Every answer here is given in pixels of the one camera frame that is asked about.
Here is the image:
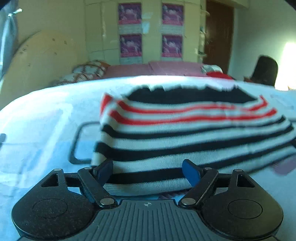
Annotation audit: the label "striped children's sweater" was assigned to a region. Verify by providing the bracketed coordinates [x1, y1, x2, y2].
[91, 86, 295, 196]

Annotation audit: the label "purple poster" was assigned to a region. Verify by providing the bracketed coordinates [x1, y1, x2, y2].
[161, 35, 183, 61]
[118, 3, 142, 35]
[119, 34, 143, 65]
[161, 3, 184, 35]

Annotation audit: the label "blue curtain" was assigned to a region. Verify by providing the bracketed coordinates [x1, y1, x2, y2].
[1, 1, 19, 78]

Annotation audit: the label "brown wooden door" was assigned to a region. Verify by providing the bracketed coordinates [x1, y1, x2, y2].
[203, 1, 234, 73]

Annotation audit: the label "white patterned garment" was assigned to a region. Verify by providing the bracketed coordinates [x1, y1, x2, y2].
[201, 64, 223, 74]

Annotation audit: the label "purple poster lower right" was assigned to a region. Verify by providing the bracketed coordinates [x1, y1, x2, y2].
[161, 35, 183, 61]

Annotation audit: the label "purple poster lower left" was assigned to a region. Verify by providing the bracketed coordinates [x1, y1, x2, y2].
[119, 34, 143, 65]

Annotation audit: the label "corner wall shelves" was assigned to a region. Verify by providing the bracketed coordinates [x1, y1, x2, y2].
[198, 0, 210, 63]

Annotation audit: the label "purple poster upper right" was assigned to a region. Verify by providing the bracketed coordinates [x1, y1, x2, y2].
[161, 3, 184, 35]

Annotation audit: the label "pink bed cover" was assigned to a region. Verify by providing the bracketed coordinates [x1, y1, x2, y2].
[103, 61, 206, 79]

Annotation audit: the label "checkered pillow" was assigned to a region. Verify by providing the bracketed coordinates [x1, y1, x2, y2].
[53, 73, 97, 86]
[72, 60, 110, 80]

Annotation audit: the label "patterned white bed sheet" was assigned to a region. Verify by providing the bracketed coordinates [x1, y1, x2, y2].
[1, 76, 295, 240]

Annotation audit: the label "cream wooden headboard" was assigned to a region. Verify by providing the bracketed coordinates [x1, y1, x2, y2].
[1, 30, 88, 108]

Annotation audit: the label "cream glossy wardrobe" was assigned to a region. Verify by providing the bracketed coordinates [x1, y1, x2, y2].
[85, 1, 200, 65]

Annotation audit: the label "purple poster upper left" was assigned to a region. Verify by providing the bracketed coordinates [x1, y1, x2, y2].
[118, 3, 142, 35]

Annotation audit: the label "black chair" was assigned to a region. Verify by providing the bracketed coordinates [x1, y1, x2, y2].
[244, 55, 278, 87]

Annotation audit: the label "red garment on bed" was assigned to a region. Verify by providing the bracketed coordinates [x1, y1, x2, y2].
[206, 71, 234, 80]

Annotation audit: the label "checkered pillow far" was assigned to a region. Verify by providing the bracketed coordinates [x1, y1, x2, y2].
[72, 60, 110, 80]

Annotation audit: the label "checkered pillow near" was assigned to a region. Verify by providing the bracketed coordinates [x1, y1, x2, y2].
[53, 73, 97, 86]

